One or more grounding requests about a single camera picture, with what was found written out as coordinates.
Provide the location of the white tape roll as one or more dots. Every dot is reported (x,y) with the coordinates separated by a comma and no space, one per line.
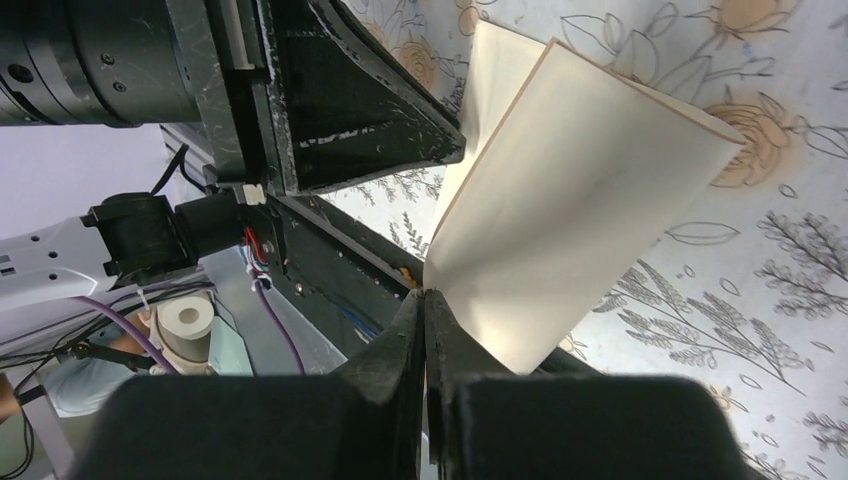
(183,327)

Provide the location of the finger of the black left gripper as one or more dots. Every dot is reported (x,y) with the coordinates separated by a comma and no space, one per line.
(343,110)

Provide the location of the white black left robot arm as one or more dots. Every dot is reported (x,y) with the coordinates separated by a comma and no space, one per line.
(130,239)

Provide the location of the floral patterned table mat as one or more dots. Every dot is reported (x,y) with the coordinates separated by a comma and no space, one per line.
(747,292)

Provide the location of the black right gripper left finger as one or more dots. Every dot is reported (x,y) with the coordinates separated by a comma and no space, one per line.
(361,421)

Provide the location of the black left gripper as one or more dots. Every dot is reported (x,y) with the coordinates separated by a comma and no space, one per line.
(125,64)

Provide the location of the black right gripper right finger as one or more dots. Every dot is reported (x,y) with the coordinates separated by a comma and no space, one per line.
(486,422)

